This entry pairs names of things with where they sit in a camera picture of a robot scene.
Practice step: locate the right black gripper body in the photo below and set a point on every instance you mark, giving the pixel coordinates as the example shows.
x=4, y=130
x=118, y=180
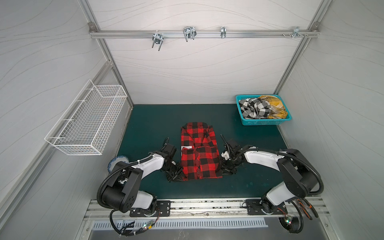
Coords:
x=229, y=163

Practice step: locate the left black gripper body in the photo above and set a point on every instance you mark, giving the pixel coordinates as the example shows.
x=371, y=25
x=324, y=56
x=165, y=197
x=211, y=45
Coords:
x=173, y=171

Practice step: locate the red black plaid shirt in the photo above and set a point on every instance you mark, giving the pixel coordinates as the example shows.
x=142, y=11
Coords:
x=200, y=158

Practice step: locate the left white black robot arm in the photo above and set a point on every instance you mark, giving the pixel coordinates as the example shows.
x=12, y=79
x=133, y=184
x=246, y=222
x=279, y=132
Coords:
x=120, y=190

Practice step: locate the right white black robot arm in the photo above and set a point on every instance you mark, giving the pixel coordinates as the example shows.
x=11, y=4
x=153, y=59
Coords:
x=300, y=178

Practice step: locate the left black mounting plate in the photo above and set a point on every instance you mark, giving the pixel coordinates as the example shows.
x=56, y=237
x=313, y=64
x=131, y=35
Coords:
x=156, y=208

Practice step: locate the black mounting plate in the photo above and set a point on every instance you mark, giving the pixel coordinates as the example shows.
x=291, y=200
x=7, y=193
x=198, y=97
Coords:
x=156, y=208
x=253, y=207

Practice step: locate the black white plaid shirt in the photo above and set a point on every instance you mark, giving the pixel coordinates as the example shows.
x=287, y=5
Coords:
x=254, y=108

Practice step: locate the blue white ceramic bowl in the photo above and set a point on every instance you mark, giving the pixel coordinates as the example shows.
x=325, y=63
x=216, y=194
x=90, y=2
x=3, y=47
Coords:
x=116, y=160

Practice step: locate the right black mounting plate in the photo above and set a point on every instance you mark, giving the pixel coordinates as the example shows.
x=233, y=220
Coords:
x=253, y=207

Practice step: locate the yellow plaid shirt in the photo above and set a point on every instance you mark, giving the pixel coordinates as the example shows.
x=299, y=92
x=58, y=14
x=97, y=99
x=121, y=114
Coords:
x=277, y=108

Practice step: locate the orange black pliers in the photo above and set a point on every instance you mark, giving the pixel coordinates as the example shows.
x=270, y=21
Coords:
x=308, y=209

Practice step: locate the metal U-bolt clamp middle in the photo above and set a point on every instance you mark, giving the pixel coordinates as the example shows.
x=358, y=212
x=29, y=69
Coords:
x=189, y=33

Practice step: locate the metal u-bolt clamp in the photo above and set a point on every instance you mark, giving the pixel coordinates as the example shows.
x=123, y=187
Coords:
x=189, y=33
x=157, y=39

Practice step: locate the metal U-bolt clamp left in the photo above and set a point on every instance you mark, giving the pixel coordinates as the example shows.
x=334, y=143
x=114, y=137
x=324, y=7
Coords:
x=157, y=39

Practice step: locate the white slotted cable duct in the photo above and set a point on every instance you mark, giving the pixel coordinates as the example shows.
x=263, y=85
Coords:
x=175, y=224

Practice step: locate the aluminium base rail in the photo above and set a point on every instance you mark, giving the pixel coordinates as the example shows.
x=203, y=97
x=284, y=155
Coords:
x=203, y=208

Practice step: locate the white wire basket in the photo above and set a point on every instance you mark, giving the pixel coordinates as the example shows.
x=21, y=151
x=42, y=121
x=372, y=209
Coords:
x=86, y=125

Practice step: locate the small metal ring clamp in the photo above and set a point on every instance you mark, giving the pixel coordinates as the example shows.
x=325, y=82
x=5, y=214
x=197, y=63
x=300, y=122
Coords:
x=223, y=32

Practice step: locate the metal bracket with bolts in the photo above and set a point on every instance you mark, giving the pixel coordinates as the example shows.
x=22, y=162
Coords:
x=296, y=33

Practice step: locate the aluminium cross rail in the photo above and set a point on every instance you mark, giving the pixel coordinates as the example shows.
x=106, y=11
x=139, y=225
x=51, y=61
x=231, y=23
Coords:
x=201, y=34

